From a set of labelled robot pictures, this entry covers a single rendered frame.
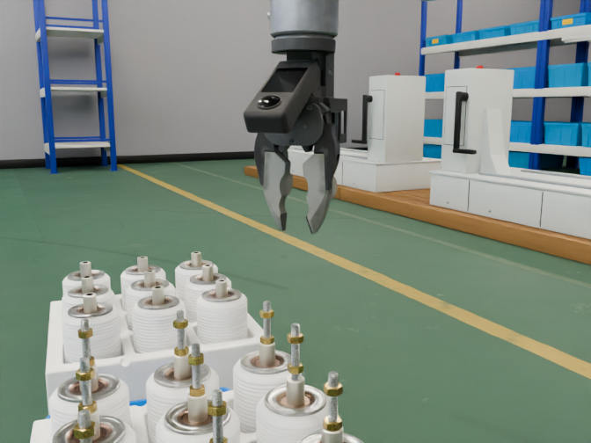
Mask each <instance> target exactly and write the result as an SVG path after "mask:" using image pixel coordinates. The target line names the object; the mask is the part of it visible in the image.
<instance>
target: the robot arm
mask: <svg viewBox="0 0 591 443"><path fill-rule="evenodd" d="M267 18H268V19H269V20H270V35H271V36H272V37H273V38H274V40H271V42H272V53H273V54H286V55H287V60H286V61H281V62H279V63H278V64H277V66H276V67H275V69H274V70H273V72H272V73H271V75H270V76H269V77H268V79H267V80H266V81H265V83H264V84H263V85H262V87H261V88H260V90H259V91H258V93H257V94H256V96H255V97H254V99H253V100H252V102H251V103H250V104H249V105H248V106H247V108H246V109H245V111H244V114H243V115H244V122H245V125H246V129H247V131H248V132H249V133H258V134H257V137H256V140H255V145H254V158H255V164H256V167H257V171H258V174H259V182H260V184H261V186H262V187H263V191H264V194H265V198H266V203H267V205H268V207H269V210H270V212H271V215H272V217H273V218H274V221H275V223H276V225H277V226H278V228H279V230H282V231H284V230H286V222H287V213H288V212H286V208H285V199H286V197H287V196H288V195H289V194H290V192H291V189H292V185H293V176H292V174H291V173H290V167H291V162H290V161H289V160H288V148H289V147H290V146H302V148H303V150H304V152H311V151H312V150H313V146H314V154H313V155H312V156H311V157H309V158H308V159H307V160H306V161H305V162H304V163H303V175H304V177H305V178H306V180H307V183H308V194H307V196H306V200H307V201H308V204H309V212H308V214H307V216H306V220H307V222H308V225H309V227H310V232H311V234H314V233H317V231H318V230H319V228H320V226H321V225H322V223H323V221H324V219H325V216H326V213H327V209H328V207H329V203H330V201H331V200H332V198H333V197H334V196H335V195H336V193H337V180H336V178H335V177H334V173H335V171H336V169H337V166H338V163H339V156H340V145H339V144H340V143H345V142H347V98H335V97H334V53H335V49H336V40H333V38H335V37H337V35H338V29H339V0H270V11H269V12H268V13H267ZM342 111H344V134H342V133H341V112H342Z"/></svg>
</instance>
